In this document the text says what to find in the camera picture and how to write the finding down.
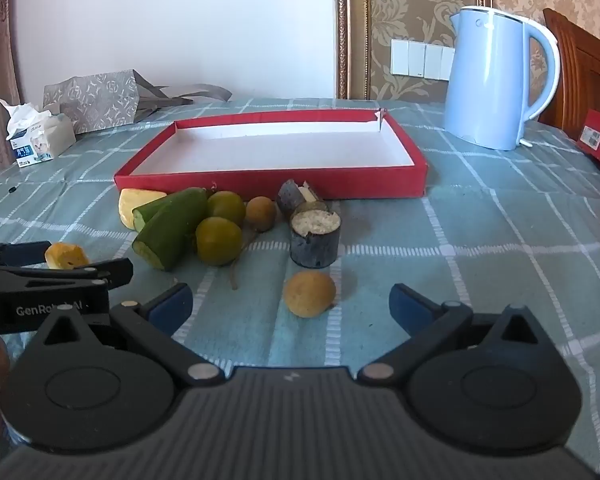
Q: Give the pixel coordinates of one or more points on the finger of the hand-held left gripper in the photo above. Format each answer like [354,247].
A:
[80,274]
[15,252]

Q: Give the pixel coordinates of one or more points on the yellow mango piece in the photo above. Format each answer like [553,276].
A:
[130,205]
[65,255]

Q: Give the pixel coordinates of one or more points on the tissue pack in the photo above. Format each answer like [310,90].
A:
[42,137]

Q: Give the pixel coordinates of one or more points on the green cucumber piece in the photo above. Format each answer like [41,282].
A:
[172,240]
[170,202]

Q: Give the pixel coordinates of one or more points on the shallow red cardboard box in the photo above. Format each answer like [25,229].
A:
[280,150]

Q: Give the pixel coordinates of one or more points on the ornate gold wall frame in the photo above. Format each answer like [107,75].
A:
[350,35]

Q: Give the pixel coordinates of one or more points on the white wall switch panel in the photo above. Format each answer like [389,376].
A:
[415,57]

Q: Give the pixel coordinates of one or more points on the light blue electric kettle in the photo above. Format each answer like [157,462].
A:
[485,85]

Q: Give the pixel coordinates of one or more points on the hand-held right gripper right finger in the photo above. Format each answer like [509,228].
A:
[405,306]

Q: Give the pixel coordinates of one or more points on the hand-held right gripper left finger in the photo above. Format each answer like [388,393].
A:
[172,306]

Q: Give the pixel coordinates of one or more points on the dark sugarcane piece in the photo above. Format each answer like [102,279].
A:
[315,247]
[290,197]

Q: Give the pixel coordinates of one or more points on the brown longan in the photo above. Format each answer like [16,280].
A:
[260,214]
[310,295]

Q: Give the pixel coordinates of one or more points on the green mandarin orange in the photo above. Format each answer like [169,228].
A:
[219,242]
[227,207]

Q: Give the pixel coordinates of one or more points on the grey patterned gift bag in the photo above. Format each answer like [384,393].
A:
[95,97]

